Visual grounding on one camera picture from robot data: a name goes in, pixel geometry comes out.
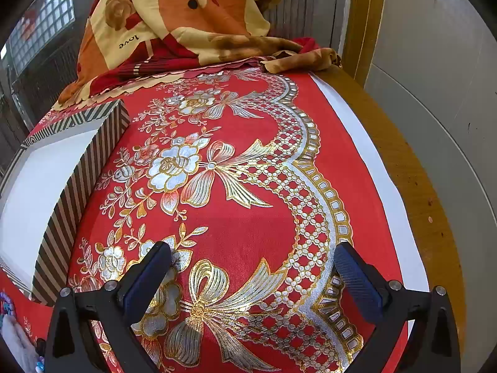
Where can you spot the white table underlay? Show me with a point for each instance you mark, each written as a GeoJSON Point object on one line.
{"type": "Point", "coordinates": [372, 163]}

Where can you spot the grey slatted panel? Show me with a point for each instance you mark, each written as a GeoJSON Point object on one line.
{"type": "Point", "coordinates": [291, 11]}

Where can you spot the striped rim white tray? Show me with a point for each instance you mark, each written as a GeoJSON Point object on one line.
{"type": "Point", "coordinates": [77, 202]}

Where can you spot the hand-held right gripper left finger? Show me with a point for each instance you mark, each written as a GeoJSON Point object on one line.
{"type": "Point", "coordinates": [149, 279]}

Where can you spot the red gold floral tablecloth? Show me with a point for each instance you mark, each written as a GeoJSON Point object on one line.
{"type": "Point", "coordinates": [240, 241]}

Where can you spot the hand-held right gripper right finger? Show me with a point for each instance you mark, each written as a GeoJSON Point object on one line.
{"type": "Point", "coordinates": [355, 276]}

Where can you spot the wooden door frame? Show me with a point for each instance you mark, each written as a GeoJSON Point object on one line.
{"type": "Point", "coordinates": [365, 27]}

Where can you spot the orange red floral blanket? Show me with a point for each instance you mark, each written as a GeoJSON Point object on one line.
{"type": "Point", "coordinates": [174, 7]}

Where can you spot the glass block window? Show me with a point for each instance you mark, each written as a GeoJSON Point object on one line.
{"type": "Point", "coordinates": [42, 15]}

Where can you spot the white fluffy headband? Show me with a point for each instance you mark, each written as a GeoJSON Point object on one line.
{"type": "Point", "coordinates": [17, 342]}

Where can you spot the dark glass cabinet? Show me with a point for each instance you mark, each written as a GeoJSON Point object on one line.
{"type": "Point", "coordinates": [39, 81]}

